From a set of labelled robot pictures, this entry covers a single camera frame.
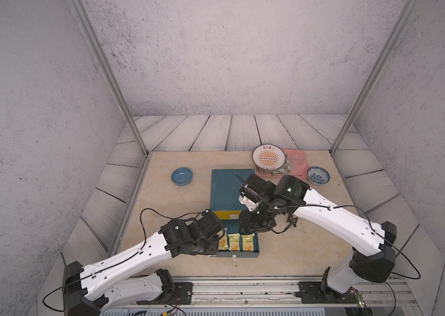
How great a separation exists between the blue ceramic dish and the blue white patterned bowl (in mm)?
642

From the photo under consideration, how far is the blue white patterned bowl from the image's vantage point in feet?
3.44

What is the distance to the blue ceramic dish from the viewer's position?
1066 mm
